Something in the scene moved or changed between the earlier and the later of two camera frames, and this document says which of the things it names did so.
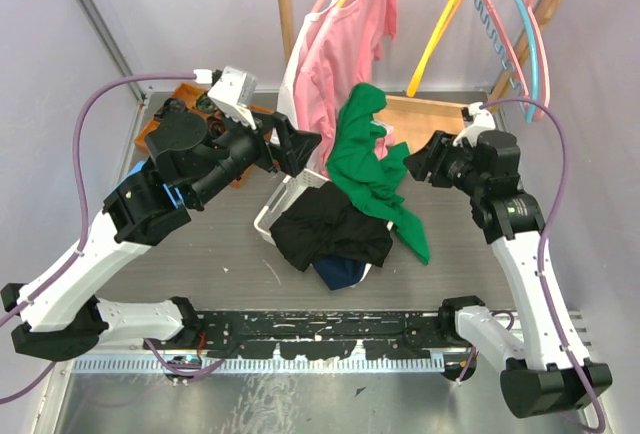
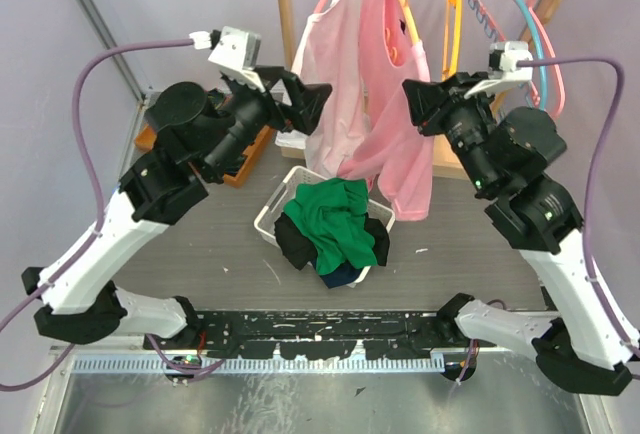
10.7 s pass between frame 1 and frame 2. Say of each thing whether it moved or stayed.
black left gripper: moved
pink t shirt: moved
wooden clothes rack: stayed
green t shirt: moved
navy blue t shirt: stayed
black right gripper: moved
